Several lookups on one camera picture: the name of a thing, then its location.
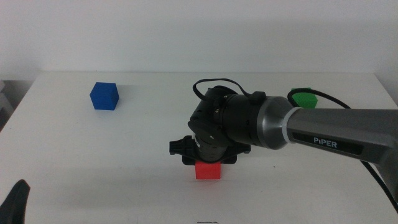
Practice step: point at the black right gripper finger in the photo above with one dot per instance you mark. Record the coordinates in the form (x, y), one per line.
(228, 159)
(188, 160)

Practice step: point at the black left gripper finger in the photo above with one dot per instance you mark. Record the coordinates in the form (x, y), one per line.
(15, 202)

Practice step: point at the red cube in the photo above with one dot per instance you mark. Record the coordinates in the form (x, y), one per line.
(207, 171)

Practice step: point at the green cube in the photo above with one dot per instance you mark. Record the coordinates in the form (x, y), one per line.
(307, 100)

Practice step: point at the blue cube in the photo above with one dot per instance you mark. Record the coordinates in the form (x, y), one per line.
(104, 96)

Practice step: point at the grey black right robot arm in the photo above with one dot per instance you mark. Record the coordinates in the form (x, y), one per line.
(326, 124)

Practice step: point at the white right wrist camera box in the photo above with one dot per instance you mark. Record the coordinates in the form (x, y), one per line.
(193, 139)

